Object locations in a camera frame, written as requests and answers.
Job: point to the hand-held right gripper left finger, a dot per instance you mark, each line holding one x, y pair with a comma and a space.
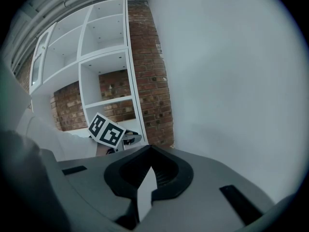
125, 178

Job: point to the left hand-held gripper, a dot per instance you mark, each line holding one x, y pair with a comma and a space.
106, 130

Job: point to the person's left forearm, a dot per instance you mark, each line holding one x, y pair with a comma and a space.
72, 144

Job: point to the glass cabinet door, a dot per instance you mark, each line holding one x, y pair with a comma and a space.
38, 57

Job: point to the white shelf hutch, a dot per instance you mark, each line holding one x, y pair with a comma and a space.
103, 69

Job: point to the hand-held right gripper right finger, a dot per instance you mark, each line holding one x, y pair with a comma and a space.
176, 178

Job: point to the small beige plastic part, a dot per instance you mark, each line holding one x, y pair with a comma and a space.
130, 133

